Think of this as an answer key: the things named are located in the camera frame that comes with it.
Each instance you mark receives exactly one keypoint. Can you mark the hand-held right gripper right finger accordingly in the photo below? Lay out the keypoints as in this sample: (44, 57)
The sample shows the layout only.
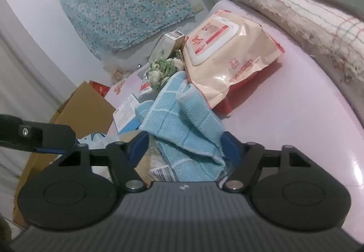
(230, 147)

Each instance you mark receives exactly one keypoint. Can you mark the red packet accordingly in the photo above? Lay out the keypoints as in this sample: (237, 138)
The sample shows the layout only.
(99, 88)

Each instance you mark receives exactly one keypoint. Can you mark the light blue checked towel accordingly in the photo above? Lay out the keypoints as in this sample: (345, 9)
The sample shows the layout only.
(182, 126)

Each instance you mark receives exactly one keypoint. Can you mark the brown cardboard box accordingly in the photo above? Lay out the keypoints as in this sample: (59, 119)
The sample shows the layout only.
(82, 112)

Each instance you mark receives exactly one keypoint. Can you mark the white and blue box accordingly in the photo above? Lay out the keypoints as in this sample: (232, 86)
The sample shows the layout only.
(126, 114)

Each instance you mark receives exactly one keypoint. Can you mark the small beige carton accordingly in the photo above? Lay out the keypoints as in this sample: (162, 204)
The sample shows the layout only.
(167, 44)

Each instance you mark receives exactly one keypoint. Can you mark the green and white fabric flowers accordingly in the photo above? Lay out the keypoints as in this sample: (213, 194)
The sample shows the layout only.
(162, 71)

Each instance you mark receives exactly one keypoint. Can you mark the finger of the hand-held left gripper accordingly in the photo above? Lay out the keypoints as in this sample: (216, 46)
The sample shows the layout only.
(48, 138)

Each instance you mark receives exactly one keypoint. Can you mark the peach wet wipes pack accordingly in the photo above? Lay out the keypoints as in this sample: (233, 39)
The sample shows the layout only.
(227, 58)

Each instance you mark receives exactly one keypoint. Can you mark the striped white blanket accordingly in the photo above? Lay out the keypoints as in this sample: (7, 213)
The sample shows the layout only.
(307, 21)

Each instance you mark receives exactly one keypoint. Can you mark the wall socket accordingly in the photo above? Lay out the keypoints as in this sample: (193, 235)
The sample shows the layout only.
(198, 7)

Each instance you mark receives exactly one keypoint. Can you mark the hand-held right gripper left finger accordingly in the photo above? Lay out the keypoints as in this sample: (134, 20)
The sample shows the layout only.
(139, 144)

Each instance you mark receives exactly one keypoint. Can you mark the white plastic bag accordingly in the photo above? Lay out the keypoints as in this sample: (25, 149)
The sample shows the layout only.
(93, 141)

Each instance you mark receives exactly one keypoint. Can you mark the white packet with barcode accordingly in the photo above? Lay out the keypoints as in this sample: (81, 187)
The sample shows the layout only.
(162, 173)

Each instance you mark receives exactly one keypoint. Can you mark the strawberry yogurt cup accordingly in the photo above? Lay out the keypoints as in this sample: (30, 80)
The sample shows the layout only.
(145, 85)

